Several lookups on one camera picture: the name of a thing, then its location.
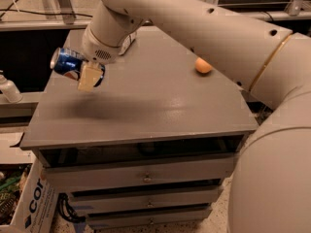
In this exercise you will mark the blue pepsi can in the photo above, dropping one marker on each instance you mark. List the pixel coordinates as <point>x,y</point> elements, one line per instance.
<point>68,63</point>

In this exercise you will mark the middle grey drawer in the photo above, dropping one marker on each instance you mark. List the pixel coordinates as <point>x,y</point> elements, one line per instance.
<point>140,200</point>

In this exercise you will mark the white cardboard box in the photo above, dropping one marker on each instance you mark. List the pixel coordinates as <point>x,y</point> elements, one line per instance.
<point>36,205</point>

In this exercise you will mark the bottom grey drawer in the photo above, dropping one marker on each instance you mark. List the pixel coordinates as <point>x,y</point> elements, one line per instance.
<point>149,218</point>

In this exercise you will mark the grey drawer cabinet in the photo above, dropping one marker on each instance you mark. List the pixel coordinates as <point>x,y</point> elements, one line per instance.
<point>152,104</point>

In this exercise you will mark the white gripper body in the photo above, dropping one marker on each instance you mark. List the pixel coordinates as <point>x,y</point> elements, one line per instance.
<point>95,50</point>

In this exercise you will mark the top grey drawer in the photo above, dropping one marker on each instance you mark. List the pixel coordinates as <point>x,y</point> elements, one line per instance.
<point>152,171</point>

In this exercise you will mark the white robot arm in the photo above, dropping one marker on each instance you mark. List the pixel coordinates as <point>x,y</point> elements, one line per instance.
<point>271,186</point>

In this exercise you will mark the white pump bottle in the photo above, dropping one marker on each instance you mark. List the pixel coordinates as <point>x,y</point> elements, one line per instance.
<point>9,89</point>

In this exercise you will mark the metal frame rail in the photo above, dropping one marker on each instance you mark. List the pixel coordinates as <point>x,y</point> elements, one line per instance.
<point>24,25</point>

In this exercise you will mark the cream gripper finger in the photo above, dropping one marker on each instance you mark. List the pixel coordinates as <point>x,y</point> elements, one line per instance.
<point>90,75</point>

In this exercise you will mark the grey drawer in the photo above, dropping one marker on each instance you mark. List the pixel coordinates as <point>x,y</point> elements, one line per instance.
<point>152,171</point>
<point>149,218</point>
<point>140,200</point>

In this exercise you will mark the clear plastic water bottle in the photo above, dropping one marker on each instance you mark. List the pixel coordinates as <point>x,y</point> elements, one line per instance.
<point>127,43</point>

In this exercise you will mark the orange fruit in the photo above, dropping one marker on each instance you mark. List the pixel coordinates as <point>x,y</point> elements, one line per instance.
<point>202,67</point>

